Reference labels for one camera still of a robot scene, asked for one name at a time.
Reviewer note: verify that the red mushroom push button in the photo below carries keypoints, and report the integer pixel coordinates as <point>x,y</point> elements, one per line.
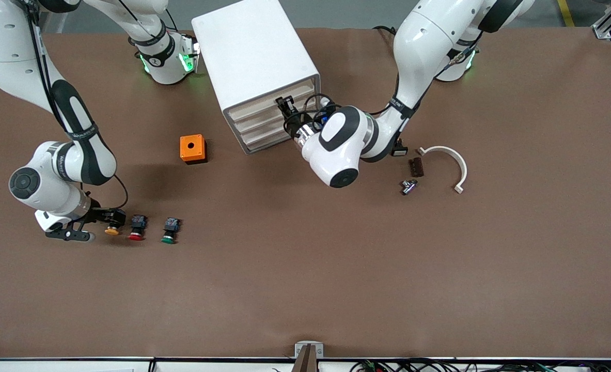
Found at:
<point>136,236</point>

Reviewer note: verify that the black switch with white face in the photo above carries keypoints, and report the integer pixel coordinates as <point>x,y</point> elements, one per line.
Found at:
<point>401,151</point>

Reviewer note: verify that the brown table mat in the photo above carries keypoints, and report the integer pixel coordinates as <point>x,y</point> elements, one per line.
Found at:
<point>305,268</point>

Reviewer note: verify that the white plastic bin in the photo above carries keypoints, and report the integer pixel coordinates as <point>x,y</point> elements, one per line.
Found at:
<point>253,105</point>

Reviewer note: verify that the brown terminal block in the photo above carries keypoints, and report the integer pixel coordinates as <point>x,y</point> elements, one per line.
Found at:
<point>417,167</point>

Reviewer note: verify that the green mushroom push button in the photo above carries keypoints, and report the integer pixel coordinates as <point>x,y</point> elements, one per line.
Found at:
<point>168,239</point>

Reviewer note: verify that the small silver purple component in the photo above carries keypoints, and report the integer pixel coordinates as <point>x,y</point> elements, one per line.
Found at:
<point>407,188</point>

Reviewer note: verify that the white curved plastic bracket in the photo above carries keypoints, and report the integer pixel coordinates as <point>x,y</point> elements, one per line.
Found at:
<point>442,149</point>

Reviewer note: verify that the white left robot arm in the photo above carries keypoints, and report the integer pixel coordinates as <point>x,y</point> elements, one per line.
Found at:
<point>424,46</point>

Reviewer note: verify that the orange box with hole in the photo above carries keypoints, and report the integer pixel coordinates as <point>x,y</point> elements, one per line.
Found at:
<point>185,152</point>

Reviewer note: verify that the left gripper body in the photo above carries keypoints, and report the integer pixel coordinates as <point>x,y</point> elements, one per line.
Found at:
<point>293,124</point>

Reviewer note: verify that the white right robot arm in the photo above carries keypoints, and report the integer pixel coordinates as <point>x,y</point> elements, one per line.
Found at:
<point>5,46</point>

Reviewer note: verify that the aluminium frame profile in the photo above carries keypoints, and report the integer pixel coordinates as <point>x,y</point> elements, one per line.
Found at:
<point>607,26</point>

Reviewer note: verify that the white table edge rail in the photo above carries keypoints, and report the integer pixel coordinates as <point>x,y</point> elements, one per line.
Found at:
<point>52,366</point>

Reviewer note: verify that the yellow mushroom push button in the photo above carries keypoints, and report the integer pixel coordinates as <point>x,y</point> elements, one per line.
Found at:
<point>112,232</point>

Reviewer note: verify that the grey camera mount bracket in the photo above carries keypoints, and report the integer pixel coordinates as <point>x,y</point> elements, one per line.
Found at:
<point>309,351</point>

